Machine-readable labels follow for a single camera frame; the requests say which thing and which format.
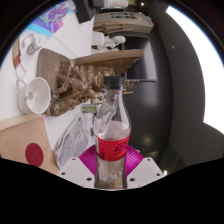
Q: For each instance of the golden sculpture on wooden base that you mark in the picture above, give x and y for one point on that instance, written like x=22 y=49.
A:
x=76 y=86

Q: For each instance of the light wooden drawing board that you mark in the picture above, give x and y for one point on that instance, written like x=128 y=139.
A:
x=16 y=140

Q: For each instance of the green-labelled clear bottle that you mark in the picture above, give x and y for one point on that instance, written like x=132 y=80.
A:
x=90 y=108

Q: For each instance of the wooden easel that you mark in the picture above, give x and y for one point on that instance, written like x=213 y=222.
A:
x=129 y=88

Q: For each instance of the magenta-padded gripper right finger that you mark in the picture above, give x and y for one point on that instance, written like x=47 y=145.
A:
x=136 y=163

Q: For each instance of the round ceiling spotlights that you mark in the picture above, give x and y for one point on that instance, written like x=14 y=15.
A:
x=142 y=4

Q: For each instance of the small white-lidded paint jar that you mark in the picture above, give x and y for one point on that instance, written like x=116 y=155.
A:
x=35 y=45

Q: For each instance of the clear red-labelled drink bottle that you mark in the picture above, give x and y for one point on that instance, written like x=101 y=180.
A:
x=112 y=148

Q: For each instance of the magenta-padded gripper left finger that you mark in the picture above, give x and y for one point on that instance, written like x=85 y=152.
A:
x=87 y=163

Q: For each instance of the flat round red coaster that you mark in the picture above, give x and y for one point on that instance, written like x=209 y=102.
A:
x=34 y=154

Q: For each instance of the white ceramic mug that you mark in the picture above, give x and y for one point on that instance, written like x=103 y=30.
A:
x=35 y=96

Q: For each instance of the long ceiling light strip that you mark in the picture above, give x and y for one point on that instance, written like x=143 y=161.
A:
x=206 y=73

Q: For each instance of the black wall screen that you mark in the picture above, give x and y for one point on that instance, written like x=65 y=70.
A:
x=143 y=56

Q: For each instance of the white cabinet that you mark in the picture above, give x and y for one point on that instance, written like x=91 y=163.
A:
x=126 y=20

